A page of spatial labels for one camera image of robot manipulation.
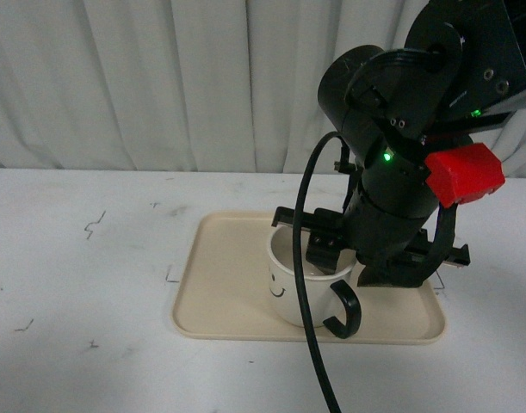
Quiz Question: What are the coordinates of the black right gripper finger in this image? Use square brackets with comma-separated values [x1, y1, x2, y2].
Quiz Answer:
[357, 256, 427, 288]

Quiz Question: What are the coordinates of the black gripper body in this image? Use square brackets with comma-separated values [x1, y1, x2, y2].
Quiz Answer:
[270, 194, 471, 272]

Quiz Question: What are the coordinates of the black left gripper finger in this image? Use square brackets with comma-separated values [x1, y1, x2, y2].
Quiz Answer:
[306, 232, 344, 273]

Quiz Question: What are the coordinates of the cream mug with black handle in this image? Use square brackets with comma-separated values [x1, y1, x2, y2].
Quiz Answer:
[267, 226, 362, 339]

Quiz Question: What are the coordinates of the beige rectangular tray plate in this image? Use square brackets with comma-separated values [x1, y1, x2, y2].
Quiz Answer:
[171, 211, 446, 345]

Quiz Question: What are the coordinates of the white pleated curtain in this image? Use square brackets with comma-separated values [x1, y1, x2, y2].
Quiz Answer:
[0, 0, 526, 180]

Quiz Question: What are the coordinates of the black cable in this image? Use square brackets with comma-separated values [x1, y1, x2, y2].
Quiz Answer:
[294, 131, 343, 413]

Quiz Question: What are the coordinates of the red camera mount block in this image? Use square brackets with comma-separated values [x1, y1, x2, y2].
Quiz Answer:
[424, 143, 505, 208]

